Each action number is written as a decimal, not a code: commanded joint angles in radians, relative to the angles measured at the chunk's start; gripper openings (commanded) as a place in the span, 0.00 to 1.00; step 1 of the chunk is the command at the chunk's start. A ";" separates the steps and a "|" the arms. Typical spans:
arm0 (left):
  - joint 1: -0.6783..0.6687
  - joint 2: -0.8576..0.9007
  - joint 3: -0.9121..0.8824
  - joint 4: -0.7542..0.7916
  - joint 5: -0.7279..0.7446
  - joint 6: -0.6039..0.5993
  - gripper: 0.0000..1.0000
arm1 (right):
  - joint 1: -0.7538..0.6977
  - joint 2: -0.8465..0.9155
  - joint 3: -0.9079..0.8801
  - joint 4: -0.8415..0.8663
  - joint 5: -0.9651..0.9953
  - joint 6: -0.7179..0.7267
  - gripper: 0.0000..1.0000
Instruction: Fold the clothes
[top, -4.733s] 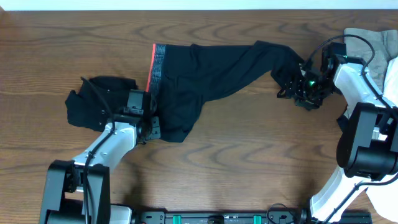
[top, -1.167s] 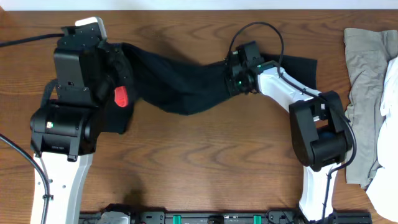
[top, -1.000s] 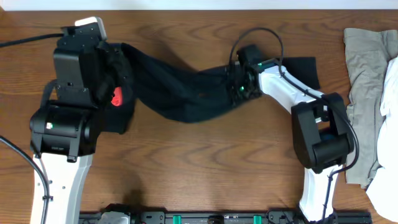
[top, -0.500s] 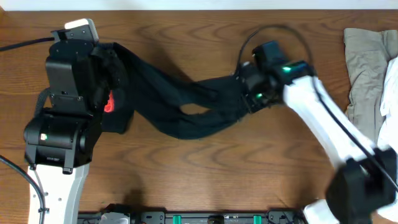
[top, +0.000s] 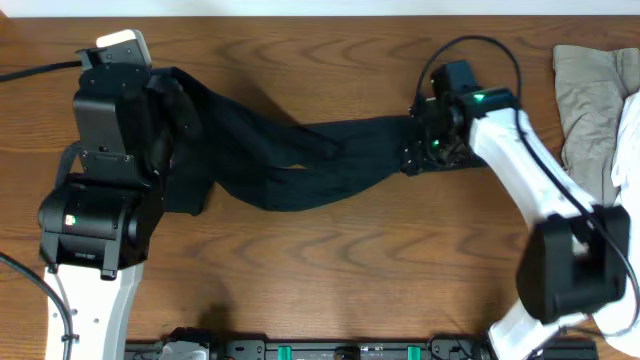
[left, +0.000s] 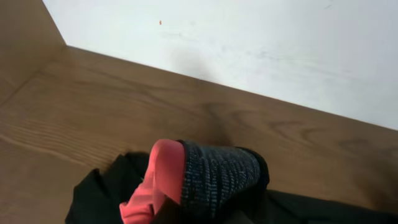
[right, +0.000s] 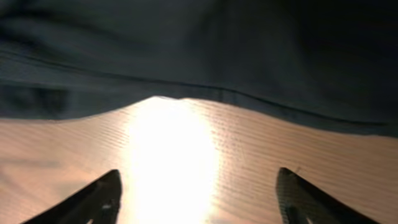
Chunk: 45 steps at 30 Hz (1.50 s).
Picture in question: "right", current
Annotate black leggings with grey waistband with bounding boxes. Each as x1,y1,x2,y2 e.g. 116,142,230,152
1,0,397,137

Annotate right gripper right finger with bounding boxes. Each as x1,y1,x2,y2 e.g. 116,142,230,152
276,167,377,224

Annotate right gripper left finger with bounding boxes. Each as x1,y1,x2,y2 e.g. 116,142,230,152
24,169,122,224

